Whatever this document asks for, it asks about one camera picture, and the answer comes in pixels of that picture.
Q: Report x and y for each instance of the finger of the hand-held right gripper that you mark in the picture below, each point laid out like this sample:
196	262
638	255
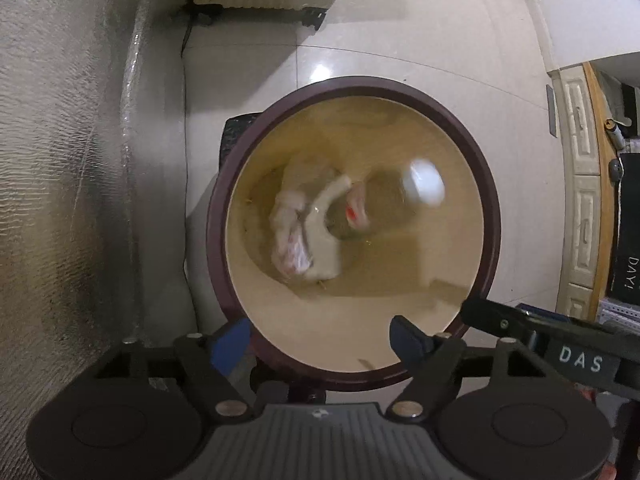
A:
492	316

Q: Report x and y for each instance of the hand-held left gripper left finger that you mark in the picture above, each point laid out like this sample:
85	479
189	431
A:
231	346

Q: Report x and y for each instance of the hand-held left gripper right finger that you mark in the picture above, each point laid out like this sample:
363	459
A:
407	345

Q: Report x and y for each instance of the round brown-rimmed trash bin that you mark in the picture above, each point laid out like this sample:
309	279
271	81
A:
350	240

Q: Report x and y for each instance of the white round cap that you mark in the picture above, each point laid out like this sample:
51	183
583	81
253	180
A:
424	182

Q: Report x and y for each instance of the black box with white print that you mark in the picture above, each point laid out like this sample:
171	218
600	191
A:
626	240

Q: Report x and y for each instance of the crumpled pinkish white tissue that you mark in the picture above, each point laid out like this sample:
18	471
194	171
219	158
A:
290	230

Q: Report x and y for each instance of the bent white paper strip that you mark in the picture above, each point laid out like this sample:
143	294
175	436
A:
322	240

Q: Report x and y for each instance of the red and white wrapper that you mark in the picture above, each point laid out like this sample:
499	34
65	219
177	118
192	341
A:
357	207

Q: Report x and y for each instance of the cream carved cabinet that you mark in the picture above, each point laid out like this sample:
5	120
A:
582	170

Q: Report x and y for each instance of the silver foil panel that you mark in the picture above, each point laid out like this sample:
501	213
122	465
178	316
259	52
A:
55	160

